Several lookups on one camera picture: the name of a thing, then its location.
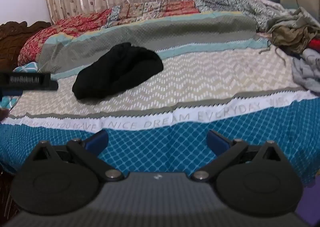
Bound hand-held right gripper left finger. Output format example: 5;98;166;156
31;130;125;182

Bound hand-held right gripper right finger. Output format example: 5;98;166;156
191;130;284;182

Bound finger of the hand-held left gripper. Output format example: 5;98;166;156
0;81;59;96

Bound black pants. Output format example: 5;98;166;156
72;42;164;100

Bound teal white patterned cloth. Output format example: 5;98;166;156
12;62;39;74

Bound brown carved wooden headboard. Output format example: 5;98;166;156
0;21;52;71

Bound teal grey patterned bed sheet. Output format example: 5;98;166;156
0;11;320;187

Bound red patterned quilt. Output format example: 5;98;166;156
17;0;200;68

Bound light grey garment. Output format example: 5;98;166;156
291;49;320;93

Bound olive brown garment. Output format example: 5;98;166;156
271;26;313;54

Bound blue white patterned blanket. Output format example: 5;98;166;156
195;0;295;33

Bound sage grey garment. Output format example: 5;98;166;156
265;7;320;43

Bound grey drawstring cord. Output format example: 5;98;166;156
259;42;287;68

